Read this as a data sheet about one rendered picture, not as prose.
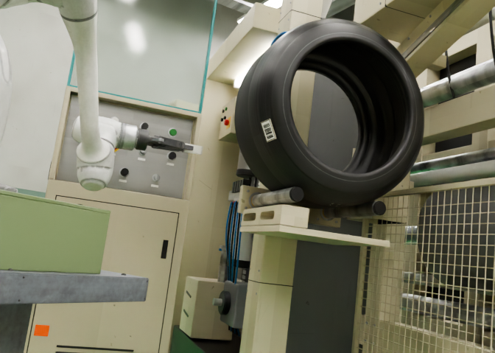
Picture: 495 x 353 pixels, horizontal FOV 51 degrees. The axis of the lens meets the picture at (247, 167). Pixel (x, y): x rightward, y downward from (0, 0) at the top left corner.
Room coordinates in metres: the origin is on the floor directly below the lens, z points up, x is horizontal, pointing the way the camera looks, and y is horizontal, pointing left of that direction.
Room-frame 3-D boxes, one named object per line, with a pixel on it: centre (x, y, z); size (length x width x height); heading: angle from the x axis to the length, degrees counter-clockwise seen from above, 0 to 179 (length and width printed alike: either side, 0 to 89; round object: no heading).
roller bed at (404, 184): (2.02, -0.53, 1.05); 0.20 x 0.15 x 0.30; 18
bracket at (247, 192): (1.86, -0.18, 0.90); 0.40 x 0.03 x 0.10; 108
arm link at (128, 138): (1.75, 0.42, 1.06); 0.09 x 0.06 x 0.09; 18
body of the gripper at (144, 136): (1.77, 0.35, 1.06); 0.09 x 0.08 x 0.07; 108
